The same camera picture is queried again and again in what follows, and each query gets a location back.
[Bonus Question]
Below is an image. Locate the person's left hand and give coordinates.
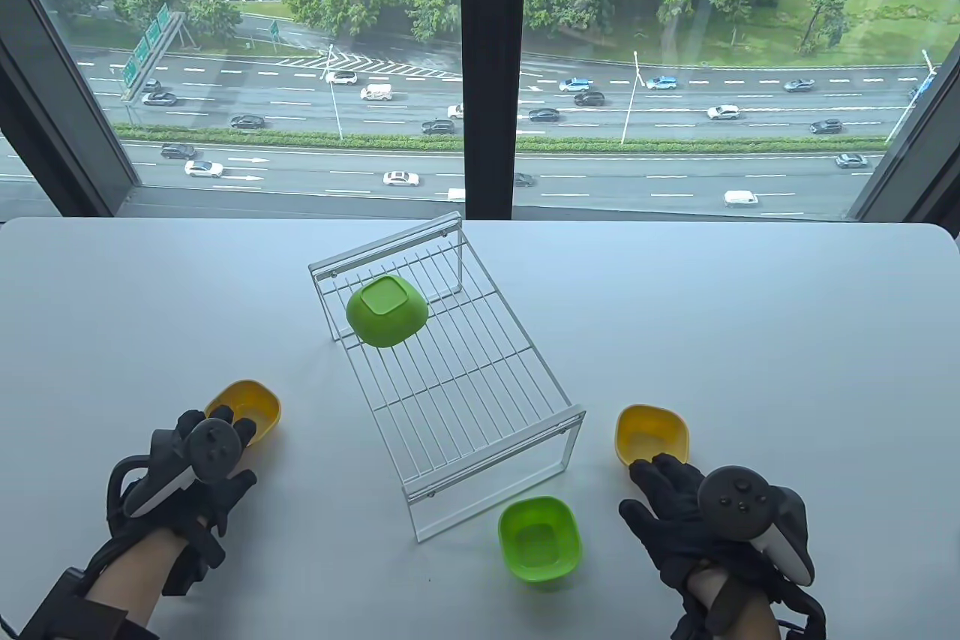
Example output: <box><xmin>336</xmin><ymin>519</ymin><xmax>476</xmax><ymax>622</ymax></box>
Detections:
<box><xmin>105</xmin><ymin>406</ymin><xmax>258</xmax><ymax>596</ymax></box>

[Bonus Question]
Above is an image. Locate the person's right hand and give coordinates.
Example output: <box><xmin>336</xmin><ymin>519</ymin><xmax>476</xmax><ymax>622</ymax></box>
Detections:
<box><xmin>619</xmin><ymin>452</ymin><xmax>815</xmax><ymax>596</ymax></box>

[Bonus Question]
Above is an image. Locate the yellow small dish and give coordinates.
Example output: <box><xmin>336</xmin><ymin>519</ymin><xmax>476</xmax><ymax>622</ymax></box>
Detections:
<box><xmin>204</xmin><ymin>380</ymin><xmax>281</xmax><ymax>449</ymax></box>
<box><xmin>615</xmin><ymin>404</ymin><xmax>691</xmax><ymax>468</ymax></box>

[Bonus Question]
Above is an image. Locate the green small dish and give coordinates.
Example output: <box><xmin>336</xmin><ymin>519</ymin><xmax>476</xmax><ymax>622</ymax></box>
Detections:
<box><xmin>346</xmin><ymin>275</ymin><xmax>430</xmax><ymax>349</ymax></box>
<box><xmin>498</xmin><ymin>496</ymin><xmax>583</xmax><ymax>584</ymax></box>

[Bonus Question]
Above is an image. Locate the white wire kitchen shelf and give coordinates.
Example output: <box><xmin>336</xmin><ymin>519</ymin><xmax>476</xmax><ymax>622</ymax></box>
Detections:
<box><xmin>308</xmin><ymin>211</ymin><xmax>587</xmax><ymax>543</ymax></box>

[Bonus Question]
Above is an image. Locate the person's left forearm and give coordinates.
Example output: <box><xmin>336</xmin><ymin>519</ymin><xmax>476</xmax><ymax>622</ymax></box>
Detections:
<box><xmin>82</xmin><ymin>527</ymin><xmax>185</xmax><ymax>633</ymax></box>

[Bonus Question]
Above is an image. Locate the person's right forearm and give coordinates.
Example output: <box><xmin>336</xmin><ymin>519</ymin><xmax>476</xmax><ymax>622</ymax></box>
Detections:
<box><xmin>690</xmin><ymin>565</ymin><xmax>781</xmax><ymax>640</ymax></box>

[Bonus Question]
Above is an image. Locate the black white left hand controller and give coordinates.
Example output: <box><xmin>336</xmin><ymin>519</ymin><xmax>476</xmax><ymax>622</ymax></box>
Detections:
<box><xmin>120</xmin><ymin>419</ymin><xmax>245</xmax><ymax>519</ymax></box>

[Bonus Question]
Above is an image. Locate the black white hand controller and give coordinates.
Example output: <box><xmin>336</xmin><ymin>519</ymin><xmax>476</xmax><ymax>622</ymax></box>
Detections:
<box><xmin>697</xmin><ymin>466</ymin><xmax>816</xmax><ymax>587</ymax></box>
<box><xmin>120</xmin><ymin>419</ymin><xmax>245</xmax><ymax>519</ymax></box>

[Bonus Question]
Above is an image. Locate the black white right hand controller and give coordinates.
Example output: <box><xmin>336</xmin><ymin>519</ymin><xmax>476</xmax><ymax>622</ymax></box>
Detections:
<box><xmin>697</xmin><ymin>466</ymin><xmax>816</xmax><ymax>587</ymax></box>

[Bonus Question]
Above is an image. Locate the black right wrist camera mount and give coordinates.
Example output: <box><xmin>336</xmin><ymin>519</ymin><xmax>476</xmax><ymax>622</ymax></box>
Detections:
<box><xmin>671</xmin><ymin>557</ymin><xmax>830</xmax><ymax>640</ymax></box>

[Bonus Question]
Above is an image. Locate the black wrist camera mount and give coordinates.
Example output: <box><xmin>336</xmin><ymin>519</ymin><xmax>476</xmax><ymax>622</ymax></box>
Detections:
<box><xmin>19</xmin><ymin>569</ymin><xmax>158</xmax><ymax>640</ymax></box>
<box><xmin>671</xmin><ymin>557</ymin><xmax>830</xmax><ymax>640</ymax></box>

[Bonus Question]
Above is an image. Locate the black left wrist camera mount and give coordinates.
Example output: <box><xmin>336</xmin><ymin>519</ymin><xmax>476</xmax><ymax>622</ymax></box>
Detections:
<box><xmin>19</xmin><ymin>569</ymin><xmax>158</xmax><ymax>640</ymax></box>

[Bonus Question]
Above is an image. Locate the black window frame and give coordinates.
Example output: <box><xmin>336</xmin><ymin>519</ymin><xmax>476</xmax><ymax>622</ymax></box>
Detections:
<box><xmin>0</xmin><ymin>0</ymin><xmax>960</xmax><ymax>222</ymax></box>

